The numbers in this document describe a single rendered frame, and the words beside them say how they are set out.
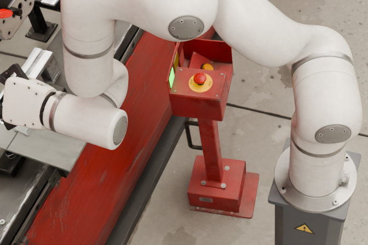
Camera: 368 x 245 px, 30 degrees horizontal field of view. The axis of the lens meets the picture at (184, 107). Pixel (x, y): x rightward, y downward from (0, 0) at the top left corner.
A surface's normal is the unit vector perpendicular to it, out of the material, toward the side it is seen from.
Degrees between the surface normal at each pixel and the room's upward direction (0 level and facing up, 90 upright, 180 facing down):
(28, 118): 56
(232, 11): 44
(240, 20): 50
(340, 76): 20
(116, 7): 83
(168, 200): 0
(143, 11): 78
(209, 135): 90
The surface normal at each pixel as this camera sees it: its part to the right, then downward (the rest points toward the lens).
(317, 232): -0.33, 0.79
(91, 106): 0.00, -0.75
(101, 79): 0.58, 0.70
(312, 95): -0.61, -0.41
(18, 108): -0.37, 0.24
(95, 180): 0.91, 0.27
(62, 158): -0.11, -0.58
